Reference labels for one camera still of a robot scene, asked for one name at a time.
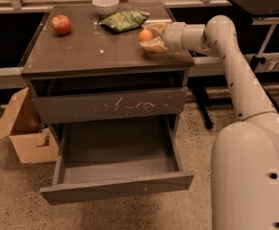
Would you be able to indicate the green chip bag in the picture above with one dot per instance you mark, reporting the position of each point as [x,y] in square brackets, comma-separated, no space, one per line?
[125,20]

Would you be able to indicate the white bowl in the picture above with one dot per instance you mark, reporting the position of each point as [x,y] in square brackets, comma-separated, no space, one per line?
[105,7]

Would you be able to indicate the grey drawer cabinet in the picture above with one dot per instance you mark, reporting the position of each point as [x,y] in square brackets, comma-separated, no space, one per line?
[92,59]

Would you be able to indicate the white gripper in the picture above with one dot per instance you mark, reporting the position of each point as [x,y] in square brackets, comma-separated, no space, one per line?
[173,35]

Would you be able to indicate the open grey middle drawer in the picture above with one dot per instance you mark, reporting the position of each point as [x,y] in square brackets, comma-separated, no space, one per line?
[115,158]

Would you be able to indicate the scratched grey upper drawer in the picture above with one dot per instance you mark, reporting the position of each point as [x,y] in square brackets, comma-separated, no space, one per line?
[115,105]

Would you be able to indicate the small orange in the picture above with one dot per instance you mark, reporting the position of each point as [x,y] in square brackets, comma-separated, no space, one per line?
[145,35]

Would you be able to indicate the red apple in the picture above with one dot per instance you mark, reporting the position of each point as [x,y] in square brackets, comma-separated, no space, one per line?
[61,24]

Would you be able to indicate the open cardboard box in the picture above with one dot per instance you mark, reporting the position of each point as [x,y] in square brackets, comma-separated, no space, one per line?
[33,141]

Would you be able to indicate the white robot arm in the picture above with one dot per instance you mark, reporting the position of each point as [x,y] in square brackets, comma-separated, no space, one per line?
[245,154]

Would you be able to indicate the black side table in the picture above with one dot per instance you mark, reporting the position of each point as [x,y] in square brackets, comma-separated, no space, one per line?
[242,40]

